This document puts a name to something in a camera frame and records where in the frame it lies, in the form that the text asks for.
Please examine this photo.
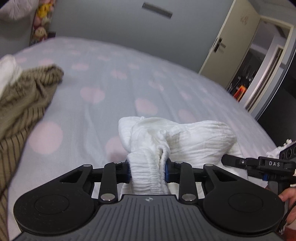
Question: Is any pink rolled duvet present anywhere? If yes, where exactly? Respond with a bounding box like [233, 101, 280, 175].
[1, 0, 39, 22]

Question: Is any white muslin garment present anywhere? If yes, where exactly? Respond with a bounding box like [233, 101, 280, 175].
[118, 116, 247, 195]

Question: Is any black door handle lock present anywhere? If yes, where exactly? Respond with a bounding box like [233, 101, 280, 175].
[213, 37, 226, 53]

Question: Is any person's right hand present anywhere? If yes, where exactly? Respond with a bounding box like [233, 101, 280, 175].
[278, 187, 296, 224]

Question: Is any cream bedroom door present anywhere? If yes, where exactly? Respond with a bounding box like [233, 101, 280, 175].
[199, 0, 260, 88]

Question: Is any dark wall vent plate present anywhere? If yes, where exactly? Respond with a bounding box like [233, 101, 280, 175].
[142, 2, 173, 19]

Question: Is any plush toy storage column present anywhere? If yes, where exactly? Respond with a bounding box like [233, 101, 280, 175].
[29, 0, 57, 46]

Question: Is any brown striped garment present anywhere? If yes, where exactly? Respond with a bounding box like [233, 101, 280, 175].
[1, 65, 64, 240]

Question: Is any pink dotted bed sheet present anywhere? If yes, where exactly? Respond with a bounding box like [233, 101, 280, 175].
[8, 37, 275, 240]

